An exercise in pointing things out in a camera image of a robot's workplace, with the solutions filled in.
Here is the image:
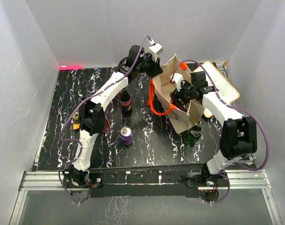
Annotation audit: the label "purple soda can front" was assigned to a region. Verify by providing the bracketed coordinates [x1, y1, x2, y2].
[120, 126, 133, 146]

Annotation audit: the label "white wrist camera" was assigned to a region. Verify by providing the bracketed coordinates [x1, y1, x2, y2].
[149, 39, 163, 61]
[170, 73, 184, 91]

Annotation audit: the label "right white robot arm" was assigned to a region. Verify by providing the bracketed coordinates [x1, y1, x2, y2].
[170, 71, 257, 186]

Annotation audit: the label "red cola can left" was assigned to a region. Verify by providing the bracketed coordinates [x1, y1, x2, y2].
[102, 119, 111, 133]

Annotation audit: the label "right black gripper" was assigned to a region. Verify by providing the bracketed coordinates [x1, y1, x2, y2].
[170, 80, 196, 108]

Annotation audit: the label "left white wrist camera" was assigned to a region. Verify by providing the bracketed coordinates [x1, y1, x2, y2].
[149, 39, 163, 61]

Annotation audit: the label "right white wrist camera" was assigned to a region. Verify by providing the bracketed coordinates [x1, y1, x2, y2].
[170, 73, 184, 91]

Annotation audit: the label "beige canvas bag orange handles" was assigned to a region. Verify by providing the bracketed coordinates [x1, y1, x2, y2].
[148, 55, 204, 134]

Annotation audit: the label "yellow bow-shaped sponge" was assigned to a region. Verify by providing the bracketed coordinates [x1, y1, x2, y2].
[73, 123, 80, 130]

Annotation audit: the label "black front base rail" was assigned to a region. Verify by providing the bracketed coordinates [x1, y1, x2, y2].
[60, 164, 230, 202]

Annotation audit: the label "pink marker strip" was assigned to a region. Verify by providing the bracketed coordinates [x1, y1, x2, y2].
[59, 66, 83, 71]

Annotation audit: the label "green glass bottle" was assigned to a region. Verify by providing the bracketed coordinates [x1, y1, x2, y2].
[184, 121, 203, 148]

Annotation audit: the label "white board wooden frame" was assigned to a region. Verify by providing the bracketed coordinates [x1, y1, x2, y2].
[191, 60, 240, 119]

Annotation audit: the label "yellow tape roll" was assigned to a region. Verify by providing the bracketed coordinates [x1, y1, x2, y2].
[73, 112, 79, 120]

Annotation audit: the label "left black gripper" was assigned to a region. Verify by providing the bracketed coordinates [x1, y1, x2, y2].
[136, 53, 163, 78]

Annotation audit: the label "purple cable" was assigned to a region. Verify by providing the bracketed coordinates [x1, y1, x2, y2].
[170, 61, 270, 204]
[58, 35, 155, 204]

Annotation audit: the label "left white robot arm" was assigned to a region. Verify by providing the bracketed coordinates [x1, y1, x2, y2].
[63, 43, 163, 187]

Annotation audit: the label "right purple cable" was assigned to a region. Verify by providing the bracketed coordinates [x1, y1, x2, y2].
[170, 61, 270, 204]

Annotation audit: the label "glass cola bottle red cap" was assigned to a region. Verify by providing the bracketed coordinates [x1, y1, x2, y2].
[120, 88, 132, 117]

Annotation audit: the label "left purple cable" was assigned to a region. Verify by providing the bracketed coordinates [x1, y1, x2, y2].
[58, 35, 155, 204]

